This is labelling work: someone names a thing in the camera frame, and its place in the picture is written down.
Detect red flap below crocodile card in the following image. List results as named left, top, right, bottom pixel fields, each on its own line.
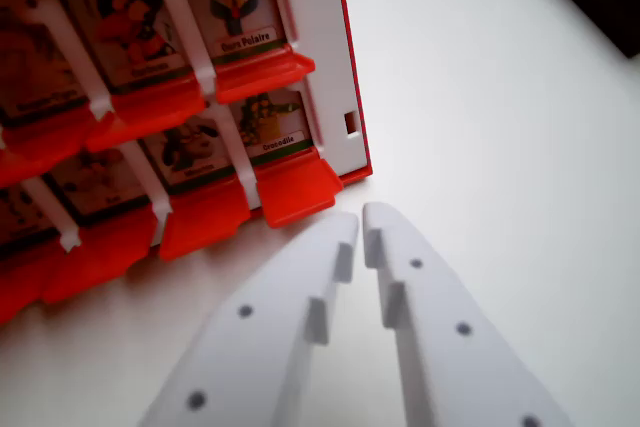
left=254, top=158, right=345, bottom=229

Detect red flap below polar-bear card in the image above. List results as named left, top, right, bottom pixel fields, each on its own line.
left=213, top=43, right=317, bottom=104

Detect crocodile picture card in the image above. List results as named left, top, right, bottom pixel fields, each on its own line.
left=230, top=89, right=314, bottom=164

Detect red-rimmed white game board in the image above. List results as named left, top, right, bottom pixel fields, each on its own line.
left=0, top=0, right=375, bottom=326

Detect polar bear picture card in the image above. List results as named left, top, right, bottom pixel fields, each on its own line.
left=175, top=0, right=290, bottom=59

